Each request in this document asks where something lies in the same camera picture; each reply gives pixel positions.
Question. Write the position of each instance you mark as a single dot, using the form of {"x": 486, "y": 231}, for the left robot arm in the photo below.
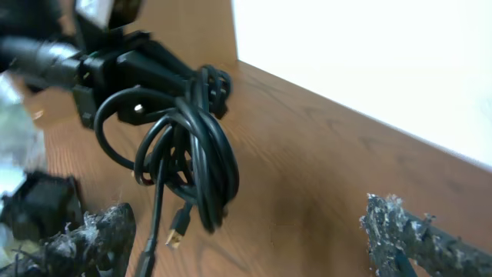
{"x": 34, "y": 45}

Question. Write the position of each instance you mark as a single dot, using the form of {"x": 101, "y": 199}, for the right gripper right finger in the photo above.
{"x": 398, "y": 240}

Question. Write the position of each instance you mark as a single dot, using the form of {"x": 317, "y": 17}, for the black USB cable gold plug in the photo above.
{"x": 187, "y": 151}

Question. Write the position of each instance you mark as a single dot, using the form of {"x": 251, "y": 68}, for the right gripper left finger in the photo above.
{"x": 101, "y": 247}

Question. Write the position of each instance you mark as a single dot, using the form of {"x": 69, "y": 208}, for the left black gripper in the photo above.
{"x": 125, "y": 61}

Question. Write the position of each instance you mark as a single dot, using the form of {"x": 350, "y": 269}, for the black USB cable dark plug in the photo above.
{"x": 146, "y": 261}

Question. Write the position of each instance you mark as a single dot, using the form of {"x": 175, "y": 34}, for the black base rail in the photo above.
{"x": 43, "y": 206}

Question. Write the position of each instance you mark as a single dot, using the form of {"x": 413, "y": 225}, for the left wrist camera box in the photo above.
{"x": 108, "y": 14}

